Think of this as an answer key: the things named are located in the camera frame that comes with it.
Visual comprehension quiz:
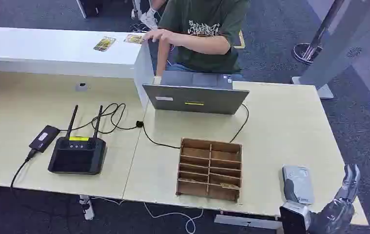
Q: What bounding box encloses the grey card reader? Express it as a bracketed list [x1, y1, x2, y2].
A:
[281, 164, 315, 206]

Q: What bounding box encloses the chrome stanchion post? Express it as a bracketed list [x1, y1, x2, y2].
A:
[292, 0, 345, 65]

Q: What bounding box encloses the black cabinet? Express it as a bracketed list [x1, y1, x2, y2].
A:
[76, 0, 103, 19]

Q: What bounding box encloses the black power adapter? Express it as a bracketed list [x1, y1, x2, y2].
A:
[29, 125, 61, 154]

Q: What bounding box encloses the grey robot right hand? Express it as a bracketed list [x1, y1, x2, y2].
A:
[283, 164, 361, 234]

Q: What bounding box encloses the white metal frame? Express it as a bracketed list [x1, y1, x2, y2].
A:
[131, 0, 143, 20]

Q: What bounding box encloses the grey laptop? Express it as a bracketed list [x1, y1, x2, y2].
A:
[142, 70, 250, 115]

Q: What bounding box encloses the black remote controller with antennas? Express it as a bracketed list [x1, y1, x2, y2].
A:
[47, 105, 107, 176]

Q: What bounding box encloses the black laptop charger cable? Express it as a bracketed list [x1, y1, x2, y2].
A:
[58, 102, 250, 150]

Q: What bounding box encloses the person's leg with white shoe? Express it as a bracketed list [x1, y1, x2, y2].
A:
[139, 0, 168, 30]

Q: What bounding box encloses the grey standing panel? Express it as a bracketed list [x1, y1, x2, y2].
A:
[291, 0, 370, 100]

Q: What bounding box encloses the person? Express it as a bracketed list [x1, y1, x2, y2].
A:
[141, 0, 252, 85]

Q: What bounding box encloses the black mains cable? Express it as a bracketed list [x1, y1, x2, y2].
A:
[10, 149, 39, 192]

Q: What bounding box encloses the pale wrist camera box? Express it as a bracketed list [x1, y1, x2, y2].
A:
[279, 200, 312, 234]

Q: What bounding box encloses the wooden card box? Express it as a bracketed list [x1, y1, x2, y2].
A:
[175, 137, 243, 202]

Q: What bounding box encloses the white raised counter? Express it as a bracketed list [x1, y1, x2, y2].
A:
[0, 25, 155, 109]

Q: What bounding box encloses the person's left hand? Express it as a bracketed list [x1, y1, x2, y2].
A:
[141, 28, 174, 43]

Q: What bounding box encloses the white power strip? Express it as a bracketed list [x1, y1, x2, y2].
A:
[79, 195, 95, 221]

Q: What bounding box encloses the white floor cable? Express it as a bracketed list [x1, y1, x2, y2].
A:
[91, 196, 205, 234]

